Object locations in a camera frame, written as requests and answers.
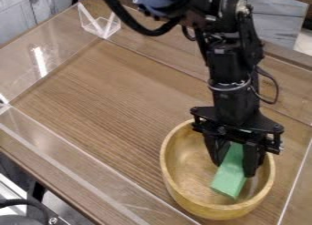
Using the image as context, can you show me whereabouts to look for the black thick cable hose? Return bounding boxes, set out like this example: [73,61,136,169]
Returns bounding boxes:
[98,0,184,37]

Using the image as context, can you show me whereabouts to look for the green rectangular block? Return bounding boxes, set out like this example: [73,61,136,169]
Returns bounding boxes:
[211,143,247,199]

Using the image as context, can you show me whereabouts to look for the black cable at table edge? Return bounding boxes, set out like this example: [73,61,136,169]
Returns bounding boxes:
[0,198,53,225]

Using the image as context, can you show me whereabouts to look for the black table leg bracket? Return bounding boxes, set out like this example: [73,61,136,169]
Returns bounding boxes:
[27,181,70,225]

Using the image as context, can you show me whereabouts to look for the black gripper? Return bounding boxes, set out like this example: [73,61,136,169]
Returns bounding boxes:
[191,82,284,178]

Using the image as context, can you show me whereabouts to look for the clear acrylic corner bracket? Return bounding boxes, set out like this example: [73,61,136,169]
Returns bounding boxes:
[77,3,121,39]

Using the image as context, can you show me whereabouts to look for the light wooden bowl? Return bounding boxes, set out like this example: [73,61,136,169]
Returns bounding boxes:
[160,120,276,220]

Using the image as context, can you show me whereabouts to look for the clear acrylic tray wall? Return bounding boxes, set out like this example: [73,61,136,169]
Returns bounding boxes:
[0,101,200,225]

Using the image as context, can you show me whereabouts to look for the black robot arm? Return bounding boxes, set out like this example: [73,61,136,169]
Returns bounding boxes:
[134,0,284,178]

